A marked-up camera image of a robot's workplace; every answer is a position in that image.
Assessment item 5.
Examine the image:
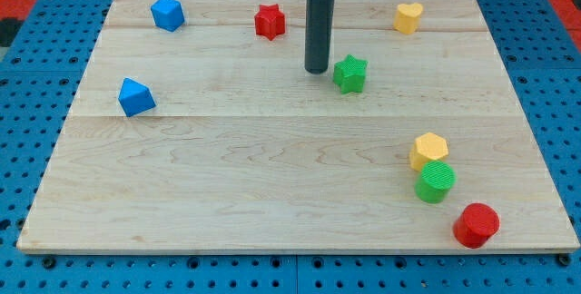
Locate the green cylinder block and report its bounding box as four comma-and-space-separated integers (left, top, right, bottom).
415, 161, 457, 203

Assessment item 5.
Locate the blue cube block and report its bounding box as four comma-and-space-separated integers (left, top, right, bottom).
150, 0, 185, 32

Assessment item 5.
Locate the red cylinder block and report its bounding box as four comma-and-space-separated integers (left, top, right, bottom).
453, 202, 500, 249

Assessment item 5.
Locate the yellow heart block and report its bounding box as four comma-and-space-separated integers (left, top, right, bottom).
393, 3, 424, 34

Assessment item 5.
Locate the red star block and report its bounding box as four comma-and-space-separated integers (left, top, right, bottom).
254, 4, 286, 41

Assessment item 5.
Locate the yellow hexagon block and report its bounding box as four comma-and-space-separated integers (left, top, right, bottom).
409, 132, 449, 172

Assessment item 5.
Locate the blue triangular prism block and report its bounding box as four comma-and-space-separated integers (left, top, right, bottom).
118, 78, 156, 117

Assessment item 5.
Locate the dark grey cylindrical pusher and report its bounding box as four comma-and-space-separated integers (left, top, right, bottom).
304, 0, 334, 74

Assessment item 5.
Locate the green star block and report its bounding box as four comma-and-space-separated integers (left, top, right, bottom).
332, 54, 368, 94

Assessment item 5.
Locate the light wooden board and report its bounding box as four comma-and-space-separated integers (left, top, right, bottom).
17, 0, 579, 255

